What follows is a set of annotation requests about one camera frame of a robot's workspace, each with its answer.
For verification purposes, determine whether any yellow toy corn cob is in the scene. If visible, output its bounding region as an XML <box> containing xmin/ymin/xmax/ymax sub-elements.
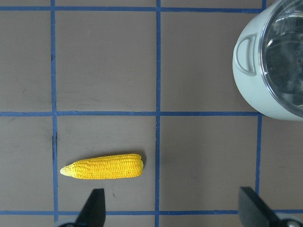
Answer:
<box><xmin>60</xmin><ymin>154</ymin><xmax>144</xmax><ymax>180</ymax></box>

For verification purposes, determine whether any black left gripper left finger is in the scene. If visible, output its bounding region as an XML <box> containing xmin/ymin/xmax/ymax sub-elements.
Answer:
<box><xmin>75</xmin><ymin>189</ymin><xmax>106</xmax><ymax>227</ymax></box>

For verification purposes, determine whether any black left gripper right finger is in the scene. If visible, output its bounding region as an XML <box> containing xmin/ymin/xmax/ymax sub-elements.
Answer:
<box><xmin>238</xmin><ymin>187</ymin><xmax>283</xmax><ymax>227</ymax></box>

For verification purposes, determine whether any white pot with steel interior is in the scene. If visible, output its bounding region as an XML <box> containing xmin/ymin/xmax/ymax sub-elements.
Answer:
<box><xmin>232</xmin><ymin>0</ymin><xmax>303</xmax><ymax>122</ymax></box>

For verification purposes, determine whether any brown paper table mat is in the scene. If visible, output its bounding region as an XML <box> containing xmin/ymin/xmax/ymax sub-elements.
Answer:
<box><xmin>0</xmin><ymin>0</ymin><xmax>303</xmax><ymax>227</ymax></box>

